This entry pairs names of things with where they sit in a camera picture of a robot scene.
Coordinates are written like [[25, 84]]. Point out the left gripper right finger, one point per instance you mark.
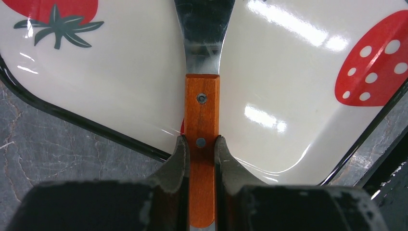
[[245, 203]]

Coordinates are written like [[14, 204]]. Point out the white strawberry tray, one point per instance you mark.
[[301, 80]]

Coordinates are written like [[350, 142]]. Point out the orange handled metal scraper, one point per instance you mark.
[[202, 111]]

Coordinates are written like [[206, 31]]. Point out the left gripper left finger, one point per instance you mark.
[[156, 203]]

